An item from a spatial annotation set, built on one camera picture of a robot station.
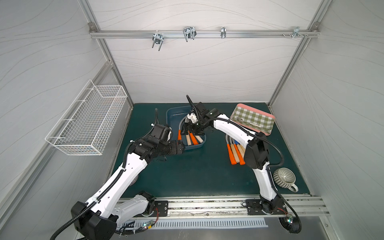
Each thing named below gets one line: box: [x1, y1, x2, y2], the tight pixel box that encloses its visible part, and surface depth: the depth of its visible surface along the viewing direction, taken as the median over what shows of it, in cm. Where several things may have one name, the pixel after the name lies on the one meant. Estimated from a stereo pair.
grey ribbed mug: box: [273, 167, 299, 193], surface depth 80 cm
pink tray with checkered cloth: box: [230, 103, 275, 136], surface depth 113 cm
